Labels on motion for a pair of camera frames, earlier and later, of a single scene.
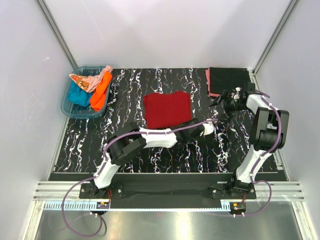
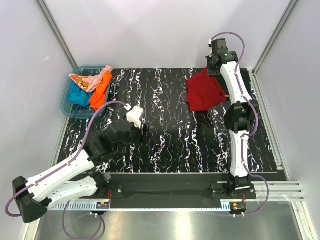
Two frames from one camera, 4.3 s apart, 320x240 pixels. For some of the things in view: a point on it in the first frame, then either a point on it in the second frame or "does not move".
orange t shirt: (98, 97) does not move
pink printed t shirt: (88, 83) does not move
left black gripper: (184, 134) -> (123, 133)
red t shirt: (163, 110) -> (203, 91)
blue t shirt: (76, 95) does not move
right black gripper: (225, 100) -> (211, 111)
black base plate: (169, 191) does not move
